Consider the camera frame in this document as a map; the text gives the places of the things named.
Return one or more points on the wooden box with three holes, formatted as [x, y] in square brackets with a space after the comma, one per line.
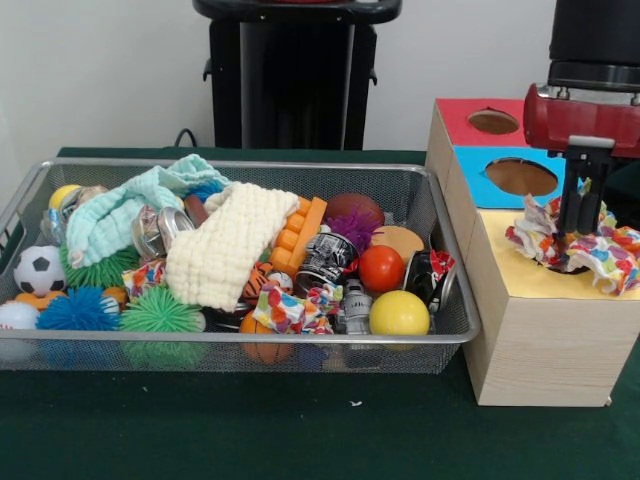
[550, 350]

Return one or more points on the cream knitted cloth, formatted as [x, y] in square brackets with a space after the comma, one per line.
[225, 250]

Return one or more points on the black and white soccer ball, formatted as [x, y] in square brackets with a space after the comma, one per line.
[39, 270]

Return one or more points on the red orange ball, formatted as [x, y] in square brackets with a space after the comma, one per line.
[381, 268]

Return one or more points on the purple spiky ball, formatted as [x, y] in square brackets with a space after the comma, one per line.
[352, 225]

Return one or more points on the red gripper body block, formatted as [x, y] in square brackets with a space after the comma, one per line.
[575, 122]

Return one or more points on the blue spiky ball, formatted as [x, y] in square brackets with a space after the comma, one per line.
[75, 310]

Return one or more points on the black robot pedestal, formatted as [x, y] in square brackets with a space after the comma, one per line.
[295, 100]

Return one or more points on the shallow clear mesh bin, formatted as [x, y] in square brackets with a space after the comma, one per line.
[100, 360]

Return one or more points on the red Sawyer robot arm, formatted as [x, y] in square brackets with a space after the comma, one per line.
[595, 35]

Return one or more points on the colourful patterned paper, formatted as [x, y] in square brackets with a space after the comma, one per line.
[605, 255]
[285, 310]

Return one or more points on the green spiky ball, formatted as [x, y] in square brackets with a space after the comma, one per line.
[160, 312]

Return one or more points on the mint green cloth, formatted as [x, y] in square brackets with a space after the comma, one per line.
[110, 215]

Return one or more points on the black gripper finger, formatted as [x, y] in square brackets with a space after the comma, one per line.
[570, 200]
[594, 200]

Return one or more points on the large yellow ball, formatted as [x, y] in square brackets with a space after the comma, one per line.
[399, 312]

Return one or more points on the white baseball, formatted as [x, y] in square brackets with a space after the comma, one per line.
[17, 316]

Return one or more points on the dark green side table cloth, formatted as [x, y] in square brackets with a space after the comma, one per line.
[627, 187]

